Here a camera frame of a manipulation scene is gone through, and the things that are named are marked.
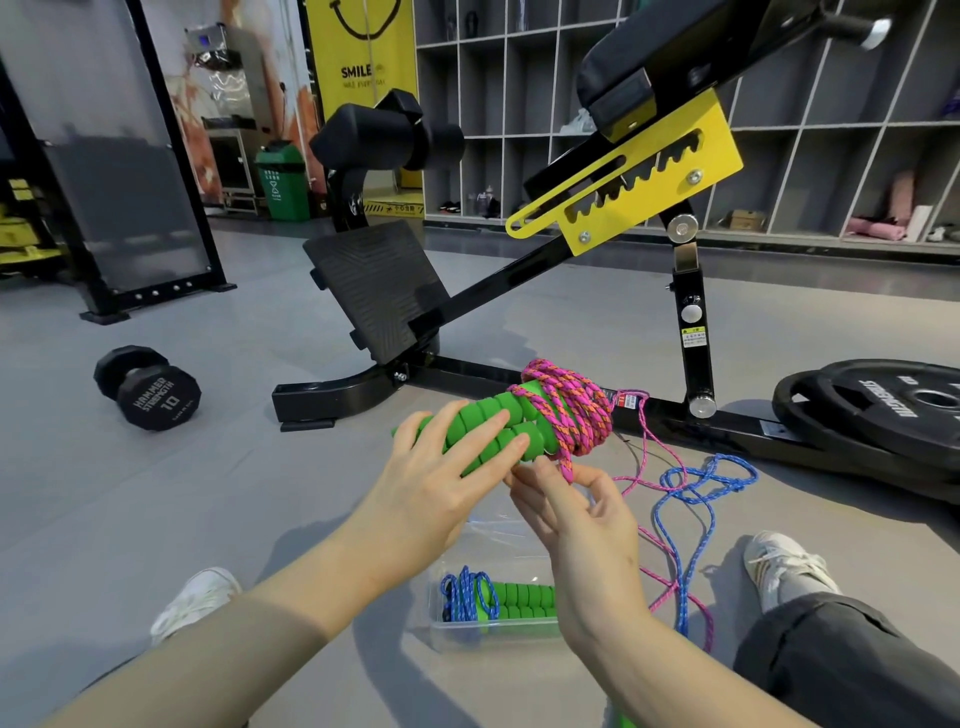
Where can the person's right hand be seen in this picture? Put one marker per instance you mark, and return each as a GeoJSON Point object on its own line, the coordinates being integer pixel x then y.
{"type": "Point", "coordinates": [592, 555]}

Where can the person's left hand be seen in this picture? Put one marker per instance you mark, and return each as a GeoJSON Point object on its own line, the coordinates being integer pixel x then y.
{"type": "Point", "coordinates": [420, 502]}

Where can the person's left little finger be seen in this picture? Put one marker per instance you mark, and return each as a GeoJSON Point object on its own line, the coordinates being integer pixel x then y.
{"type": "Point", "coordinates": [409, 433]}

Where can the person's right thumb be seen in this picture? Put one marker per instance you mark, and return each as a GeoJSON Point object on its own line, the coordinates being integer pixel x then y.
{"type": "Point", "coordinates": [564, 484]}

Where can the person's left middle finger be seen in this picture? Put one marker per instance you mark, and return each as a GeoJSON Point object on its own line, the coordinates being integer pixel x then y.
{"type": "Point", "coordinates": [480, 442]}

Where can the person's left forearm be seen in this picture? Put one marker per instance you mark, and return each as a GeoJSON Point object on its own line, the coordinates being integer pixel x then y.
{"type": "Point", "coordinates": [225, 652]}

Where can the person's right forearm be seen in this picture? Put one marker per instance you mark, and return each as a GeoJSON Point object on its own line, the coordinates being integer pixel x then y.
{"type": "Point", "coordinates": [675, 682]}

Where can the clear plastic box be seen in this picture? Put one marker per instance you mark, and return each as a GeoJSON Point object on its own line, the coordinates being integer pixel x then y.
{"type": "Point", "coordinates": [495, 634]}

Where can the person's right white shoe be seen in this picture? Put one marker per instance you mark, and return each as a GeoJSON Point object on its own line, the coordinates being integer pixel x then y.
{"type": "Point", "coordinates": [787, 566]}

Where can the person's white shoe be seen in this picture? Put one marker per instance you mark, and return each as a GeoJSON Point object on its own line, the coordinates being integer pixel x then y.
{"type": "Point", "coordinates": [787, 566]}
{"type": "Point", "coordinates": [196, 600]}

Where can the black weight plate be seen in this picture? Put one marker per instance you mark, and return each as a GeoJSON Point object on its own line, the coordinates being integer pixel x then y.
{"type": "Point", "coordinates": [892, 409]}
{"type": "Point", "coordinates": [802, 420]}

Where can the black hex dumbbell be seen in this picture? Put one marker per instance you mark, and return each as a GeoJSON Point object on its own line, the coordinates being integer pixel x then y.
{"type": "Point", "coordinates": [150, 390]}

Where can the person's left white shoe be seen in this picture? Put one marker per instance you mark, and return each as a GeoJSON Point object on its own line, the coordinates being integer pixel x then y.
{"type": "Point", "coordinates": [196, 600]}

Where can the green trash bin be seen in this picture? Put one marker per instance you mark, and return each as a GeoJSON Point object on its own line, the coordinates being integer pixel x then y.
{"type": "Point", "coordinates": [283, 184]}

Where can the black and yellow exercise bench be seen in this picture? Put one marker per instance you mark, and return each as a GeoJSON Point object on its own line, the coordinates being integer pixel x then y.
{"type": "Point", "coordinates": [637, 172]}

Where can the brown cardboard box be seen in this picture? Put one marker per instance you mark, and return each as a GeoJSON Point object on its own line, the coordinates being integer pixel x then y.
{"type": "Point", "coordinates": [745, 220]}

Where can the person's dark trouser leg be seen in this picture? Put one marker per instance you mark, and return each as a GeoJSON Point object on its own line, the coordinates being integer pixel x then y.
{"type": "Point", "coordinates": [847, 667]}

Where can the yellow banner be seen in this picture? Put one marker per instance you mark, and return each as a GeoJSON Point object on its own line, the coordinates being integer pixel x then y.
{"type": "Point", "coordinates": [364, 52]}

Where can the pink rolled mat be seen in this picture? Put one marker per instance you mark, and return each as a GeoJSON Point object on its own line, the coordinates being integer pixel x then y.
{"type": "Point", "coordinates": [876, 228]}

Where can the grey cubby shelf unit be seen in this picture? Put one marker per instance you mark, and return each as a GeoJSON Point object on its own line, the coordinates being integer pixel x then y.
{"type": "Point", "coordinates": [825, 150]}

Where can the yellow gym equipment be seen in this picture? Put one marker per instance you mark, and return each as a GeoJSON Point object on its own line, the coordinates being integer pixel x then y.
{"type": "Point", "coordinates": [19, 236]}

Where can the black frame with grey panel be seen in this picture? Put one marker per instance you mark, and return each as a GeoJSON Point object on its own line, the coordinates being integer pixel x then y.
{"type": "Point", "coordinates": [112, 172]}

